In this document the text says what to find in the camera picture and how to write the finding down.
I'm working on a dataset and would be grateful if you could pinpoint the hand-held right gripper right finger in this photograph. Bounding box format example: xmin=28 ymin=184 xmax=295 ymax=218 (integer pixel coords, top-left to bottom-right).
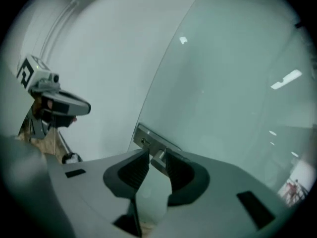
xmin=152 ymin=148 xmax=293 ymax=238

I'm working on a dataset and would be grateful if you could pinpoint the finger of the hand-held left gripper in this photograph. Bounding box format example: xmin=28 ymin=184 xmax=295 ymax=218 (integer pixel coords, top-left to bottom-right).
xmin=41 ymin=89 xmax=92 ymax=116

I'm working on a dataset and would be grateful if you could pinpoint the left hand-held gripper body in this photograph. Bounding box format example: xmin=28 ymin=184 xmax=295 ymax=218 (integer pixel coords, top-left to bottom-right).
xmin=16 ymin=54 xmax=62 ymax=144

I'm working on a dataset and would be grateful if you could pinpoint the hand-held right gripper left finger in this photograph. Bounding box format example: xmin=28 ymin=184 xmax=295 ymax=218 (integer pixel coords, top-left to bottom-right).
xmin=47 ymin=147 xmax=151 ymax=238

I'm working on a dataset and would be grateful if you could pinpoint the metal door handle lever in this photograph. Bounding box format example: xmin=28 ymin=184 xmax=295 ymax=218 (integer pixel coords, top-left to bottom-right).
xmin=150 ymin=147 xmax=172 ymax=177

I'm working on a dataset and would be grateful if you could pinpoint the white door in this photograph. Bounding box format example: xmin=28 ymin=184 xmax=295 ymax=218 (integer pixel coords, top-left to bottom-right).
xmin=127 ymin=0 xmax=317 ymax=233

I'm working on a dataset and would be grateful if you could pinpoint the person's left hand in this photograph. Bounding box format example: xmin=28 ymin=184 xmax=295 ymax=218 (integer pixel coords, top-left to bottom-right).
xmin=33 ymin=95 xmax=42 ymax=115

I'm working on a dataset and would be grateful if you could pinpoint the black waste bin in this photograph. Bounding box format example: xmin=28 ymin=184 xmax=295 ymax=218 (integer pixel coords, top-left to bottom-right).
xmin=61 ymin=152 xmax=84 ymax=165

